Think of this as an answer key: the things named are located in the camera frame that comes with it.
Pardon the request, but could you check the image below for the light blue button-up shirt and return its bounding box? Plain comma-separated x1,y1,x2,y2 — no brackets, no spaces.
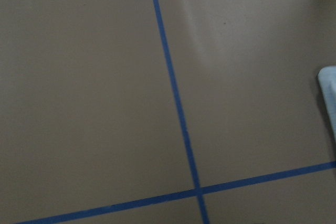
318,66,335,137

